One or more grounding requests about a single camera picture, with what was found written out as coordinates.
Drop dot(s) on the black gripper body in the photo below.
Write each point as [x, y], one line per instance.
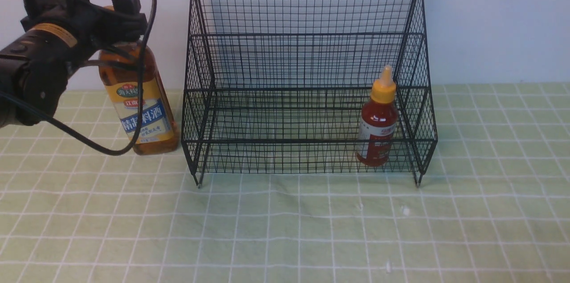
[84, 26]

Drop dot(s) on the cooking wine bottle amber liquid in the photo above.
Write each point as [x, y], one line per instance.
[159, 133]

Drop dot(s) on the red sauce bottle yellow cap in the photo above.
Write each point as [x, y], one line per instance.
[378, 121]

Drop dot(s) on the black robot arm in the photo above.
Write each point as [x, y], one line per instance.
[59, 37]

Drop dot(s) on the green checkered tablecloth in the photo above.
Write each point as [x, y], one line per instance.
[492, 208]

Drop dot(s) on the black wire mesh shelf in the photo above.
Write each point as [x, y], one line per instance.
[277, 86]

